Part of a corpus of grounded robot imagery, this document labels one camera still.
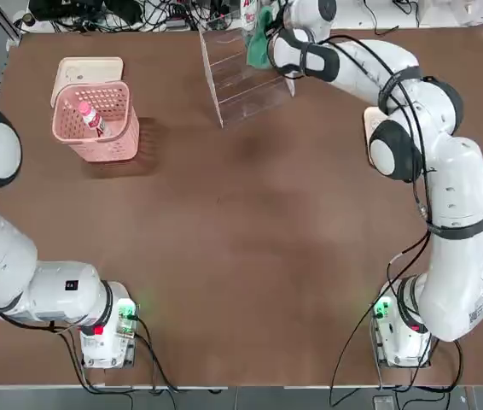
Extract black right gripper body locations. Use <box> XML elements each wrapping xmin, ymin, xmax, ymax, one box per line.
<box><xmin>266</xmin><ymin>3</ymin><xmax>288</xmax><ymax>34</ymax></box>

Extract pink cap white bottle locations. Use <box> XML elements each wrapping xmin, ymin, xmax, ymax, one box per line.
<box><xmin>78</xmin><ymin>101</ymin><xmax>108</xmax><ymax>138</ymax></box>
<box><xmin>240</xmin><ymin>0</ymin><xmax>260</xmax><ymax>32</ymax></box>

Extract clear acrylic shelf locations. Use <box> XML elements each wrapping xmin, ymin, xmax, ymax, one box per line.
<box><xmin>198</xmin><ymin>27</ymin><xmax>297</xmax><ymax>129</ymax></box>

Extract pink plastic basket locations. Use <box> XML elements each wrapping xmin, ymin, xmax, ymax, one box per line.
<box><xmin>51</xmin><ymin>80</ymin><xmax>141</xmax><ymax>163</ymax></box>

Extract beige rabbit print tray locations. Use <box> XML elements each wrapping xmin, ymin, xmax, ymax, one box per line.
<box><xmin>363</xmin><ymin>106</ymin><xmax>392</xmax><ymax>168</ymax></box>
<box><xmin>50</xmin><ymin>56</ymin><xmax>125</xmax><ymax>108</ymax></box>

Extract black ribbed power supply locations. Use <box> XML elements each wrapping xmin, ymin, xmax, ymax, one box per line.
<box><xmin>27</xmin><ymin>0</ymin><xmax>106</xmax><ymax>21</ymax></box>
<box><xmin>103</xmin><ymin>0</ymin><xmax>141</xmax><ymax>26</ymax></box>

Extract white paper boxes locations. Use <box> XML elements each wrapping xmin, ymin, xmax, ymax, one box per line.
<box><xmin>419</xmin><ymin>0</ymin><xmax>483</xmax><ymax>26</ymax></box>

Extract thin black desk cable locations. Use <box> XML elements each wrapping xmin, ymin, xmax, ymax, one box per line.
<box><xmin>363</xmin><ymin>0</ymin><xmax>400</xmax><ymax>36</ymax></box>

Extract tangled black desk cables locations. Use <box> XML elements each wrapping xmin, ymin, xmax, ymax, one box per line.
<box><xmin>138</xmin><ymin>0</ymin><xmax>202</xmax><ymax>32</ymax></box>

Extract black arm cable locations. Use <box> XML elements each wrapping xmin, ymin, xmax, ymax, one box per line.
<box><xmin>329</xmin><ymin>36</ymin><xmax>439</xmax><ymax>407</ymax></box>

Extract aluminium frame post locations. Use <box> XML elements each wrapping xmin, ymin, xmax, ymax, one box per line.
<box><xmin>0</xmin><ymin>19</ymin><xmax>24</xmax><ymax>51</ymax></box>

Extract black base power cable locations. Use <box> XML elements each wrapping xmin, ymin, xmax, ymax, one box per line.
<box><xmin>435</xmin><ymin>331</ymin><xmax>465</xmax><ymax>393</ymax></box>
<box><xmin>64</xmin><ymin>313</ymin><xmax>179</xmax><ymax>396</ymax></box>

